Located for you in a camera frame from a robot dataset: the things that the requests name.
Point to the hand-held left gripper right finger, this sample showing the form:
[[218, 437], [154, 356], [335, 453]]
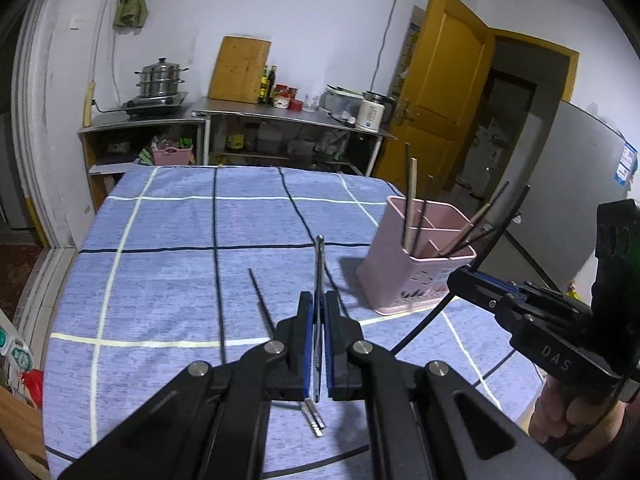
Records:
[[332, 355]]

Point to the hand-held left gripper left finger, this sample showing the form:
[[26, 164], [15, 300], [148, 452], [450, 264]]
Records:
[[305, 350]]

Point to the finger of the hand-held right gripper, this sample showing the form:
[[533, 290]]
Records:
[[475, 292], [500, 284]]

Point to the thin black chopstick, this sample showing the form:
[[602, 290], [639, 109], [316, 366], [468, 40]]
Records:
[[261, 305]]

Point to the long black chopstick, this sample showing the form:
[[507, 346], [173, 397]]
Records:
[[420, 325]]

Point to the silver metal chopstick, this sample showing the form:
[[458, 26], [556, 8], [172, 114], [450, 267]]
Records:
[[318, 280]]

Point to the chopsticks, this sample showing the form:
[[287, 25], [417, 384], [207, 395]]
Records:
[[480, 214]]

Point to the pink plastic utensil holder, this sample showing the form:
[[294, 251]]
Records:
[[400, 280]]

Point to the person's right hand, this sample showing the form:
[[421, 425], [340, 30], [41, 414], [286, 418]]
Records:
[[550, 410]]

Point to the grey refrigerator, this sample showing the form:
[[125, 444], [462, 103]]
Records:
[[560, 185]]

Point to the blue plaid blanket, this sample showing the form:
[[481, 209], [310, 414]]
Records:
[[165, 270]]

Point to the blue white sticker label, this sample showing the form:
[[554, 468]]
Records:
[[625, 162]]

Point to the white electric kettle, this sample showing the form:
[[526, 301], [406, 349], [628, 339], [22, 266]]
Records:
[[370, 115]]

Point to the yellow wooden door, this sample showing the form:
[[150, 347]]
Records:
[[440, 85]]

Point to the pink basket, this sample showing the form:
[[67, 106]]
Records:
[[172, 156]]

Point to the clear food container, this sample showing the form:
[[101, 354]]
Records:
[[340, 100]]

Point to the steel kitchen table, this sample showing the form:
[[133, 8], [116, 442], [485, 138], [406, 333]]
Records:
[[280, 112]]

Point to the small red cup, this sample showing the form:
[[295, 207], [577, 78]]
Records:
[[295, 106]]

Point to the clear glass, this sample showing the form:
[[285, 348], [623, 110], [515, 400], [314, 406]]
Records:
[[310, 103]]

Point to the yellow label sauce bottle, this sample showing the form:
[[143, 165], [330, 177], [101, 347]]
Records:
[[262, 85]]

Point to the dark oil bottle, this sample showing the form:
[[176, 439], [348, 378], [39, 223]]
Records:
[[272, 82]]

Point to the red plastic bag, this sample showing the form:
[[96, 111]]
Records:
[[32, 385]]

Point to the induction cooktop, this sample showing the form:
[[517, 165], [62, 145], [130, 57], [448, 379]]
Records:
[[155, 105]]

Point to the wooden cutting board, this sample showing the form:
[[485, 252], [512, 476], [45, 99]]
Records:
[[240, 70]]

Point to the white green packets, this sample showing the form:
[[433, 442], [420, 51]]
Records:
[[15, 355]]

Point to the wooden cabinet with steel top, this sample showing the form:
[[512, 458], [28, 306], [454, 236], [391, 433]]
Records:
[[110, 122]]

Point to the steel steamer pot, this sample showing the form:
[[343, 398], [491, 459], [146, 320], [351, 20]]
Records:
[[160, 80]]

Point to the wooden rolling pin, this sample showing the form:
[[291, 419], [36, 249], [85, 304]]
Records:
[[89, 105]]

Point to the yellow door frame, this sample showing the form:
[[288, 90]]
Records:
[[570, 75]]

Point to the white wall pipe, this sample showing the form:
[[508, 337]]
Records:
[[387, 25]]

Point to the white wall switch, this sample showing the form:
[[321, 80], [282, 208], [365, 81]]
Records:
[[79, 21]]

